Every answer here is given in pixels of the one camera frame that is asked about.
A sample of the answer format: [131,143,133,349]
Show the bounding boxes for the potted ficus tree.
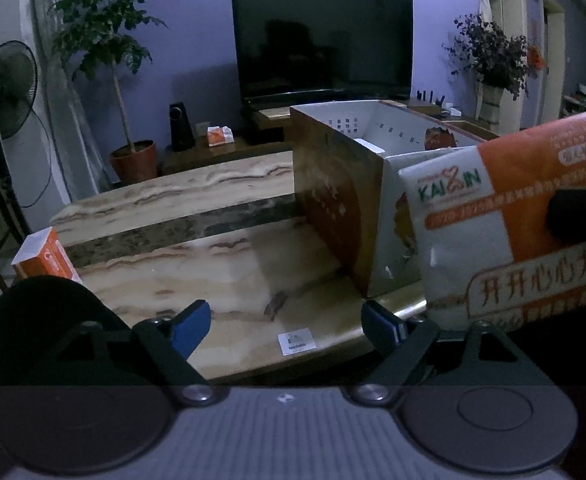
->
[51,0,166,185]

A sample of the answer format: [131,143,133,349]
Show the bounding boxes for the brown cardboard box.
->
[445,118,498,141]

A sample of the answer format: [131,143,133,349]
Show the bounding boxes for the white table sticker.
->
[278,327,317,356]

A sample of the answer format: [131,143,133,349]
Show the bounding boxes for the black television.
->
[232,0,413,108]

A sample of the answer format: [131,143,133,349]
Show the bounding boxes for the small tissue pack on stand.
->
[206,126,234,148]

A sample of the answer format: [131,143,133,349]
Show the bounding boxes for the white apple cardboard box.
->
[290,100,484,297]

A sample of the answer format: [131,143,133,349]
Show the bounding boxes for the black standing fan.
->
[0,39,56,241]

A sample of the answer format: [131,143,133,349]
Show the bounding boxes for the dark potted plant right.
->
[442,13,528,131]

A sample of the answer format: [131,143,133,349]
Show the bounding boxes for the orange tissue pack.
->
[11,226,82,284]
[398,112,586,330]

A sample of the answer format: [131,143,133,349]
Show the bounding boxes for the wooden TV stand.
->
[161,98,464,176]

